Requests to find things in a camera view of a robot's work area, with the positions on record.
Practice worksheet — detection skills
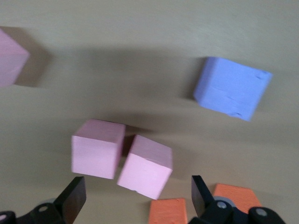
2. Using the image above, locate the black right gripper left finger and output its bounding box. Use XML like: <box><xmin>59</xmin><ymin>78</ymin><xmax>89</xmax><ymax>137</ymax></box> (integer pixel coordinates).
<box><xmin>0</xmin><ymin>176</ymin><xmax>87</xmax><ymax>224</ymax></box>

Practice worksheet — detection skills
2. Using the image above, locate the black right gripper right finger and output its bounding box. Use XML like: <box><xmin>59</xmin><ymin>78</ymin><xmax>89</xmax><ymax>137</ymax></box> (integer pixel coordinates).
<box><xmin>188</xmin><ymin>175</ymin><xmax>287</xmax><ymax>224</ymax></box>

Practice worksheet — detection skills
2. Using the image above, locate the purple foam cube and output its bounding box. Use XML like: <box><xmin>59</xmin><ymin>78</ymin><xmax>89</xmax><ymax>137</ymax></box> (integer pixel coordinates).
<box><xmin>193</xmin><ymin>56</ymin><xmax>273</xmax><ymax>122</ymax></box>

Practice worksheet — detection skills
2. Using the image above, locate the orange foam cube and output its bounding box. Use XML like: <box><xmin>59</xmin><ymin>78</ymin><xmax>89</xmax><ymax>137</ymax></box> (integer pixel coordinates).
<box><xmin>213</xmin><ymin>183</ymin><xmax>263</xmax><ymax>214</ymax></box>
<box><xmin>148</xmin><ymin>197</ymin><xmax>187</xmax><ymax>224</ymax></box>

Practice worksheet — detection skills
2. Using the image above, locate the brown paper table cover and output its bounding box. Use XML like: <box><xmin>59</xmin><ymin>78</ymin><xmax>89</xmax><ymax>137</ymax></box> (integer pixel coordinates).
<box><xmin>0</xmin><ymin>0</ymin><xmax>299</xmax><ymax>224</ymax></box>

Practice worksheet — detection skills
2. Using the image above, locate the pink foam cube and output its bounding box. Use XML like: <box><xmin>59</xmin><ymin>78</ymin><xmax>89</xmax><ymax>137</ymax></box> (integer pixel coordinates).
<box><xmin>0</xmin><ymin>27</ymin><xmax>31</xmax><ymax>87</ymax></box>
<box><xmin>116</xmin><ymin>134</ymin><xmax>174</xmax><ymax>201</ymax></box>
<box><xmin>71</xmin><ymin>119</ymin><xmax>127</xmax><ymax>180</ymax></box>

